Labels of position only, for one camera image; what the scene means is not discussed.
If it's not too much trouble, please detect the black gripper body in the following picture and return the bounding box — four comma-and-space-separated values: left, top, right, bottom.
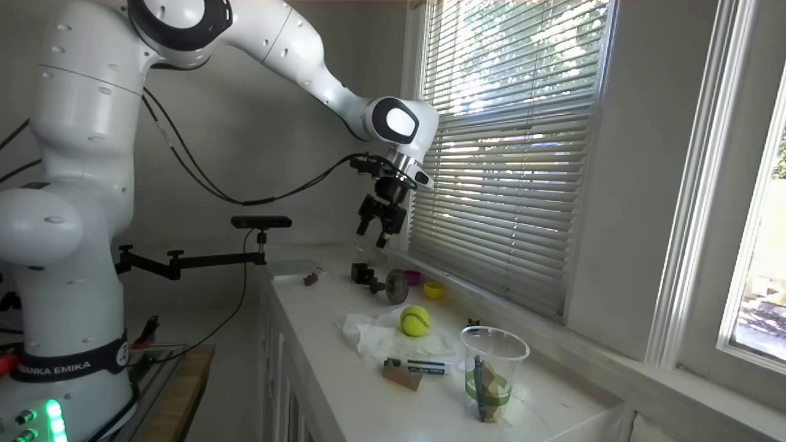
354, 172, 411, 222

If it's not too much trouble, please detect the black screw clamp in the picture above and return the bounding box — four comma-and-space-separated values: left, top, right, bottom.
348, 260, 388, 296

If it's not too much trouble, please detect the black mesh strainer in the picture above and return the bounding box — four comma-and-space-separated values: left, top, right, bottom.
371, 269, 411, 308

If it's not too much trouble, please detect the small yellow bowl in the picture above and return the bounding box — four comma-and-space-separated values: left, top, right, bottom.
418, 281, 451, 302

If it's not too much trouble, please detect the yellow-green tennis ball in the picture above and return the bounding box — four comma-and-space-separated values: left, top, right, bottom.
397, 304, 434, 339

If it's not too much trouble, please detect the white cloth towel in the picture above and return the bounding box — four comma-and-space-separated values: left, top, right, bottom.
339, 309, 462, 363

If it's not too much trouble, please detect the green dry-erase marker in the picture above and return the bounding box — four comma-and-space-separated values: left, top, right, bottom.
383, 356, 454, 378

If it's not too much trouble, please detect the white slatted window blind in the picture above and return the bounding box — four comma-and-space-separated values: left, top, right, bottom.
408, 0, 615, 323

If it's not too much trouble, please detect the wooden zigzag block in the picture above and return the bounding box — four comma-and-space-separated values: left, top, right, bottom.
378, 360, 424, 394

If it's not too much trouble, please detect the clear plastic cup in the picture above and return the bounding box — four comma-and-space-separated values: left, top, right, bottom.
456, 323, 533, 426

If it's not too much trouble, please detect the white counter cabinet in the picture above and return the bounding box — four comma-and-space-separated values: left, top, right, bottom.
252, 272, 350, 442

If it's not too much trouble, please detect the green stuff in cup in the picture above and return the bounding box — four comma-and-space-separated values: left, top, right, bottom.
463, 363, 513, 426

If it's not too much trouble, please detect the red black spring clamp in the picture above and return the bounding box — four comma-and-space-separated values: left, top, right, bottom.
127, 315, 162, 355

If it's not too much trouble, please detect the wooden side table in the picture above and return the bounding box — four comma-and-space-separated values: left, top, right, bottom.
119, 342, 215, 442

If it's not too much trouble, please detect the white framed window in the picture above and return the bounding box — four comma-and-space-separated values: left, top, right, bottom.
677, 0, 786, 412

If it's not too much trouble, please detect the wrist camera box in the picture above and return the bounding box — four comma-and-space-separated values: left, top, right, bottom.
399, 162, 434, 191

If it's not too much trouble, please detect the black bar-shaped camera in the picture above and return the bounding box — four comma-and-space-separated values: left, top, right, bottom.
227, 215, 294, 232

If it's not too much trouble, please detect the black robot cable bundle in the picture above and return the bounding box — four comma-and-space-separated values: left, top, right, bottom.
140, 87, 388, 206

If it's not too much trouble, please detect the grey metal base plate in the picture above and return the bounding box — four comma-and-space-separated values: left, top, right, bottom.
106, 352, 189, 442

